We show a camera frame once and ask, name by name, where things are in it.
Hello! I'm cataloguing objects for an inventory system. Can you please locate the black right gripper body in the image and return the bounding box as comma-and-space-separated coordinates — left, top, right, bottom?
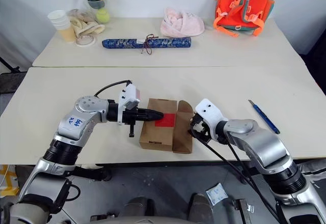
196, 117, 213, 144

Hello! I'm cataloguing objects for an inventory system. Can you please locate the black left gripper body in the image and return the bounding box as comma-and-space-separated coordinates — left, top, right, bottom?
122, 107, 149, 138

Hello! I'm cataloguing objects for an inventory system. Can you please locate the red item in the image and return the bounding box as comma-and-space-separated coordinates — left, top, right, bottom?
154, 113, 177, 128

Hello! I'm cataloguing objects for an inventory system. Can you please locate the brown cardboard box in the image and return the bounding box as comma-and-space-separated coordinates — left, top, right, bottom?
139, 98, 195, 154

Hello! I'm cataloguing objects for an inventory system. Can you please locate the blue utility knife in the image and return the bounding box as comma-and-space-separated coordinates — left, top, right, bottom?
248, 99, 281, 135

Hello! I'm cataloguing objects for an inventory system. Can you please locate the white desiccant packet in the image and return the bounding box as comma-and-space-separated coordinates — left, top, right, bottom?
205, 183, 229, 206

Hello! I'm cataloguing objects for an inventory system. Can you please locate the blue dragon pattern scroll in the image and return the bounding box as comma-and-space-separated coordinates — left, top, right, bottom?
101, 34, 192, 55

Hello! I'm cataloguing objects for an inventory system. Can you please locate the dark rounded shape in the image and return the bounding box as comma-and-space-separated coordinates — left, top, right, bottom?
189, 193, 214, 222

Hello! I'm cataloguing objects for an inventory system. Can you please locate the white tape roll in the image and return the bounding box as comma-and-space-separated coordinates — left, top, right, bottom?
75, 34, 97, 47

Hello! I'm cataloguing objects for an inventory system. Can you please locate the tan paper cup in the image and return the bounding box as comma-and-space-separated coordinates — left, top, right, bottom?
57, 26, 77, 43

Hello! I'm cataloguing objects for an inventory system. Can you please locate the green tennis ball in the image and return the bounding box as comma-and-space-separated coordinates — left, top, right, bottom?
95, 8, 111, 24

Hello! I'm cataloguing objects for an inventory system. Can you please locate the grey bowl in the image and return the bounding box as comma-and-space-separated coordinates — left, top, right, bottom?
87, 0, 106, 10

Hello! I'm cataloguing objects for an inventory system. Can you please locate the white paper cup stack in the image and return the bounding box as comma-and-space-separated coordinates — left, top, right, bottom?
47, 10, 71, 30

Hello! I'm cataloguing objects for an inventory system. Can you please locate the orange backpack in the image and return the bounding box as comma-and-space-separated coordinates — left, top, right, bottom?
212, 0, 278, 39

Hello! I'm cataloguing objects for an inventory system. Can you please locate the black tripod leg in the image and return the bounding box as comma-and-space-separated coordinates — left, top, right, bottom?
0, 55, 21, 73

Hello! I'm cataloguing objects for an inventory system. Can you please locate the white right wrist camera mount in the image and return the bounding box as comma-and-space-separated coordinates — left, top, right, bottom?
194, 98, 229, 131

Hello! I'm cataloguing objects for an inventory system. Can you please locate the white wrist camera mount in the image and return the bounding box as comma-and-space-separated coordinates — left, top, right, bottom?
194, 98, 229, 131
117, 81, 142, 126

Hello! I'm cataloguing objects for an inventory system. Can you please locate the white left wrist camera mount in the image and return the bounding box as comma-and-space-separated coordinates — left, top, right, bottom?
117, 81, 142, 126

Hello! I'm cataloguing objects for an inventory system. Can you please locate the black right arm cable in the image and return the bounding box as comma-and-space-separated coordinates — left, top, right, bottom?
225, 136, 285, 223
202, 137, 249, 185

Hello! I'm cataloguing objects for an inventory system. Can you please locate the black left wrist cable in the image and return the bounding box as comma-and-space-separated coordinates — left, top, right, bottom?
93, 80, 133, 98

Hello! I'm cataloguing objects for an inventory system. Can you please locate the grey metal bracket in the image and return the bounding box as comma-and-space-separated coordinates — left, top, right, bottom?
232, 198, 256, 220

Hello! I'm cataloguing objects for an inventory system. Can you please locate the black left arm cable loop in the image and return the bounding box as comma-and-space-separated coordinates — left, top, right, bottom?
55, 179, 82, 209

